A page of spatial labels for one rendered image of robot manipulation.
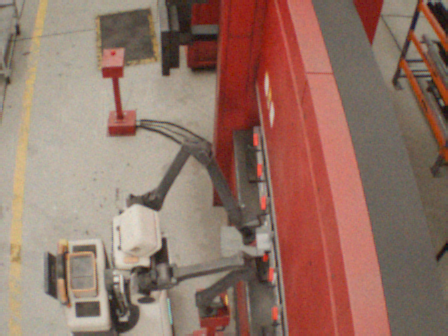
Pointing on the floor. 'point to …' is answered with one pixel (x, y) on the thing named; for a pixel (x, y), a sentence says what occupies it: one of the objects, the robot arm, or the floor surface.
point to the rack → (424, 77)
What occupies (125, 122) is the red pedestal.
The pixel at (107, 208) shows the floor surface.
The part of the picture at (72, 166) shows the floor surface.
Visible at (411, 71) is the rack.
